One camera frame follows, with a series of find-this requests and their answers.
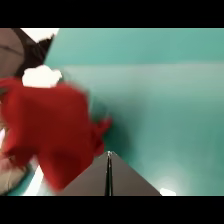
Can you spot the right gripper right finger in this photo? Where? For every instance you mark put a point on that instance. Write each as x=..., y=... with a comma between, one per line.
x=130, y=181

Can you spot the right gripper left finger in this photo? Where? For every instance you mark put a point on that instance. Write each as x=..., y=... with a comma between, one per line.
x=93, y=181

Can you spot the red garment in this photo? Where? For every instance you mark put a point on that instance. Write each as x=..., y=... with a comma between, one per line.
x=50, y=130

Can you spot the white garment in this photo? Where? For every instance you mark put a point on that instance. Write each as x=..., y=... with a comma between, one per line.
x=40, y=76

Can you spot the black garment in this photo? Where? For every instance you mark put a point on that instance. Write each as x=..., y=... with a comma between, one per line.
x=33, y=55

